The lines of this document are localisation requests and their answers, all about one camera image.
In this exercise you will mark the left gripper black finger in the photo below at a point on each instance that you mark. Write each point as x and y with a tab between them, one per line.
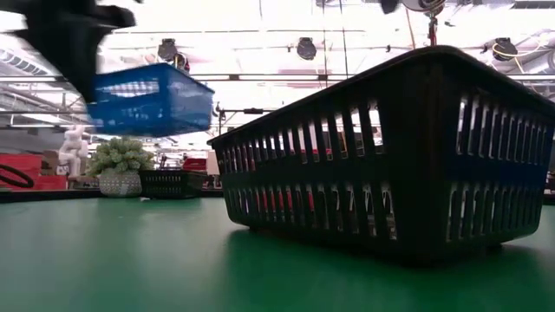
84	73

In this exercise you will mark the blue plastic basket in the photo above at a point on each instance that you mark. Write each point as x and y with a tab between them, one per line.
173	104

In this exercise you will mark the red plastic basket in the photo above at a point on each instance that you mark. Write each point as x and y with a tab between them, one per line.
310	201

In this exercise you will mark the black plastic basket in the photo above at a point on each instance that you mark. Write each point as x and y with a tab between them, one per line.
412	173
173	186

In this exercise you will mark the white figurine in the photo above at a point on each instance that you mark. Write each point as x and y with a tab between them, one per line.
73	151

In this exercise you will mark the green potted succulent plant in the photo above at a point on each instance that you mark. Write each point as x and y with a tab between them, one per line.
119	158

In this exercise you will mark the red background block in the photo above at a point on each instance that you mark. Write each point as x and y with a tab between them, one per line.
21	160

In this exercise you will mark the small red background box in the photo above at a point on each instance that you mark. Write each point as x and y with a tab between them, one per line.
195	164

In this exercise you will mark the green table mat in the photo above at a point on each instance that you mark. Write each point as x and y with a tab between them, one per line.
130	260

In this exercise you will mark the red desk lamp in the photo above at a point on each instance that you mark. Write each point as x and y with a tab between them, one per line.
432	30

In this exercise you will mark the black table frame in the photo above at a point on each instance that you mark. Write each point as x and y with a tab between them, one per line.
43	196

